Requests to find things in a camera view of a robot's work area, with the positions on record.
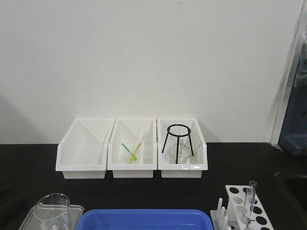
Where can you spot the clear glass test tube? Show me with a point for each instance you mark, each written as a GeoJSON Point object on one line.
{"type": "Point", "coordinates": [248, 206]}

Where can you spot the white test tube rack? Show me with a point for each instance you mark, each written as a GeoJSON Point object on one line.
{"type": "Point", "coordinates": [229, 217]}

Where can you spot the test tube in rack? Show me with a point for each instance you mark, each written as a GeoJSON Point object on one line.
{"type": "Point", "coordinates": [253, 185]}

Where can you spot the black metal tripod stand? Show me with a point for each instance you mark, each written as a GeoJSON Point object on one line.
{"type": "Point", "coordinates": [188, 142]}

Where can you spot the small beaker with coloured sticks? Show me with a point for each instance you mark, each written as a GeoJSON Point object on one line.
{"type": "Point", "coordinates": [132, 153]}

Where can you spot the middle white storage bin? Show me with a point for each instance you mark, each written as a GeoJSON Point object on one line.
{"type": "Point", "coordinates": [133, 131]}

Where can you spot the white storage bin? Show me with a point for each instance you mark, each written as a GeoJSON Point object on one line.
{"type": "Point", "coordinates": [82, 153]}
{"type": "Point", "coordinates": [196, 164]}
{"type": "Point", "coordinates": [133, 131]}

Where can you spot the right white storage bin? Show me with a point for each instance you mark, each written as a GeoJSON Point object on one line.
{"type": "Point", "coordinates": [196, 164]}

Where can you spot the clear glass flask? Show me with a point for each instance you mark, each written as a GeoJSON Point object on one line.
{"type": "Point", "coordinates": [178, 152]}

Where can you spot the left white storage bin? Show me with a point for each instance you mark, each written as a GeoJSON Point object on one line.
{"type": "Point", "coordinates": [82, 153]}

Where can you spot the blue plastic tray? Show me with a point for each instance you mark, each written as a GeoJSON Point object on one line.
{"type": "Point", "coordinates": [144, 219]}

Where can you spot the clear glass beaker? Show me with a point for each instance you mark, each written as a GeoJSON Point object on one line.
{"type": "Point", "coordinates": [53, 212]}

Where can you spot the grey-blue drying peg board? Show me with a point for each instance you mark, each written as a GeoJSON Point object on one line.
{"type": "Point", "coordinates": [293, 136]}

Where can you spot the grey metal tray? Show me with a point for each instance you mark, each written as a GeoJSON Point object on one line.
{"type": "Point", "coordinates": [31, 223]}

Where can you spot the black lab sink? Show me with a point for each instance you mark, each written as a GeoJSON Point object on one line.
{"type": "Point", "coordinates": [294, 186]}

